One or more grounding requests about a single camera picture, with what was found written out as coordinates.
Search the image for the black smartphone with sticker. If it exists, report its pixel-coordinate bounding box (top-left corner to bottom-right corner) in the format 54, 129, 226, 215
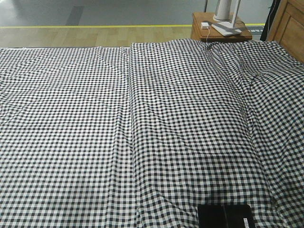
198, 205, 255, 228

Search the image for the checkered quilt on bed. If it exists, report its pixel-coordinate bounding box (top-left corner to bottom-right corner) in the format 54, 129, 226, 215
128, 39, 304, 228

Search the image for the black white checkered bedsheet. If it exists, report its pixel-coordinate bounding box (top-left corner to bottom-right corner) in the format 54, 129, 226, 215
0, 47, 137, 228

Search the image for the wooden nightstand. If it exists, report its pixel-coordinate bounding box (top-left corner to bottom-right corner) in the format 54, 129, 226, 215
190, 12, 253, 43

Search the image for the white power adapter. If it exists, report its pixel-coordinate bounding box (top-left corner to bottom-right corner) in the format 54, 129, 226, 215
200, 22, 209, 29

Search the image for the wooden headboard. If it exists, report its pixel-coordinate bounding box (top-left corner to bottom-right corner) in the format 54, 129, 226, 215
266, 0, 304, 62

